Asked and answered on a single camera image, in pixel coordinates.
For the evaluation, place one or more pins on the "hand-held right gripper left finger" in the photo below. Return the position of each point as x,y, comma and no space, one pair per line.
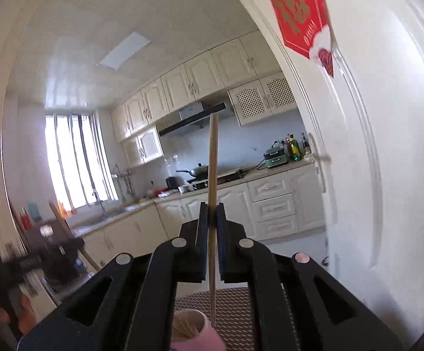
203,248

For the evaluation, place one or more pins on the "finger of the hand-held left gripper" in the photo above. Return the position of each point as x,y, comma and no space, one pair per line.
56,252

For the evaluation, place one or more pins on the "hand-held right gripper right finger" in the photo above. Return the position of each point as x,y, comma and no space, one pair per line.
222,252

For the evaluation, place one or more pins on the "wooden chopstick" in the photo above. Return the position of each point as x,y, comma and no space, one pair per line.
87,256
212,161

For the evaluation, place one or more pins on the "bundle of wooden chopsticks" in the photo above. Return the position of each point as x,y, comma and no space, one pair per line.
186,327

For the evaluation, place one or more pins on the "pink cup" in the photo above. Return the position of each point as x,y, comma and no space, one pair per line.
201,342

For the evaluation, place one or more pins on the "person's left hand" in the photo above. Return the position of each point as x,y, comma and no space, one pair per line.
25,316

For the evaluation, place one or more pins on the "stainless steel oven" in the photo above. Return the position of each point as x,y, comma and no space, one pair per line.
69,289

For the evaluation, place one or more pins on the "cream base cabinets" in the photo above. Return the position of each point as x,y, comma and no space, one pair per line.
233,208

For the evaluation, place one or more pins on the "sink faucet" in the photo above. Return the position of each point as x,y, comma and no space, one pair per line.
100,203

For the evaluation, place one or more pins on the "gas stove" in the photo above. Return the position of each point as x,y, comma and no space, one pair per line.
226,179

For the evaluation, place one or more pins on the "black kettle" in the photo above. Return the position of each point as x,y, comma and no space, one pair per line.
171,182

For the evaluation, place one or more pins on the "black wok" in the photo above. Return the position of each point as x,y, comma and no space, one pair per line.
199,170

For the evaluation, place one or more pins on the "kitchen window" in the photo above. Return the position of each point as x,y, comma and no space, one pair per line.
76,161

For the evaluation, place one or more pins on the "green countertop appliance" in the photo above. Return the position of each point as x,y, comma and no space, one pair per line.
276,158

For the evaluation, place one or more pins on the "group of condiment bottles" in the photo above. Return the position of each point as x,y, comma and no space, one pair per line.
295,148

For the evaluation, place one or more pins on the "range hood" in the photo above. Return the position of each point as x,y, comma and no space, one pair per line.
193,117

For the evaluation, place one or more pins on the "white door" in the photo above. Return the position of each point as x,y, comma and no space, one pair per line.
380,153

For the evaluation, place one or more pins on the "ceiling light panel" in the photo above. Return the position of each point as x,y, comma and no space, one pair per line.
124,49

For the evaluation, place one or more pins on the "red door poster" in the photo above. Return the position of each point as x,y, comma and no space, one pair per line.
296,11

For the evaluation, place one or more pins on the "cream lattice wall cabinet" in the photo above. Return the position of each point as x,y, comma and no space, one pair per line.
261,100

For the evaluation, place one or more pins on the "cream wall cabinet row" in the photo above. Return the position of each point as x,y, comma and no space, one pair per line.
182,84

